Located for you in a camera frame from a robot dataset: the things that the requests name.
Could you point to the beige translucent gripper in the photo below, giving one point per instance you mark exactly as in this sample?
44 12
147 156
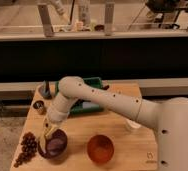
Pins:
48 128

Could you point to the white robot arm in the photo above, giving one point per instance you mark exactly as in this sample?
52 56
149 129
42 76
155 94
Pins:
168 120

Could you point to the purple bowl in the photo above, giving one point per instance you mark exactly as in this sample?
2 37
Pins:
56 146

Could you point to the orange bowl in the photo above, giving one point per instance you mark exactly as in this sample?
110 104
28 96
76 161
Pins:
100 149

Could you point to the small dark round tin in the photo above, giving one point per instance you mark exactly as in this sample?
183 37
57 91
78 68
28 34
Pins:
39 107

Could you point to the bunch of dark grapes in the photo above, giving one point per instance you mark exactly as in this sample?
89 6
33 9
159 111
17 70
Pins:
28 149

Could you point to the green plastic tray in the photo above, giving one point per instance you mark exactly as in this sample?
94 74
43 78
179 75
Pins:
77 106

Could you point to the wooden cutting board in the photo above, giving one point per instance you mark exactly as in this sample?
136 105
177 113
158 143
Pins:
134 149

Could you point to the white lidded container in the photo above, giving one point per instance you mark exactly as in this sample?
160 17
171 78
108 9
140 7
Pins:
132 126

